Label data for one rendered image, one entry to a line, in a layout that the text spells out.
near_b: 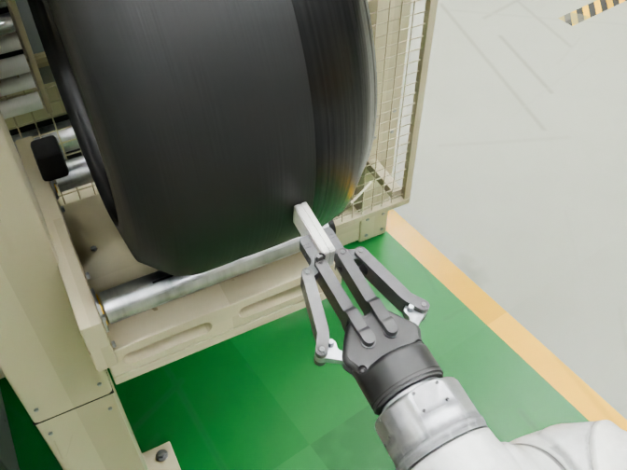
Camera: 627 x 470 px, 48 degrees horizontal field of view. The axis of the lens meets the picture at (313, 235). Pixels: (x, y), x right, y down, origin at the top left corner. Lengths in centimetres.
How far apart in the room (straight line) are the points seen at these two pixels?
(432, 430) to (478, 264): 161
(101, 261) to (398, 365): 63
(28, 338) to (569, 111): 225
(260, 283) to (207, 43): 46
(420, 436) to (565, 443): 16
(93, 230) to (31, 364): 24
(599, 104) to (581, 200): 56
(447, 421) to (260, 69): 35
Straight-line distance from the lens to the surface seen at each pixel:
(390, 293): 72
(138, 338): 98
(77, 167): 115
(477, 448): 62
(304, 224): 74
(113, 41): 64
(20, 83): 128
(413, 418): 63
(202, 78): 64
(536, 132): 272
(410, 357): 65
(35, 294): 100
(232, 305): 99
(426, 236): 226
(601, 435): 73
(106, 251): 117
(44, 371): 114
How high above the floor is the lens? 165
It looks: 48 degrees down
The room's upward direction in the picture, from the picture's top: straight up
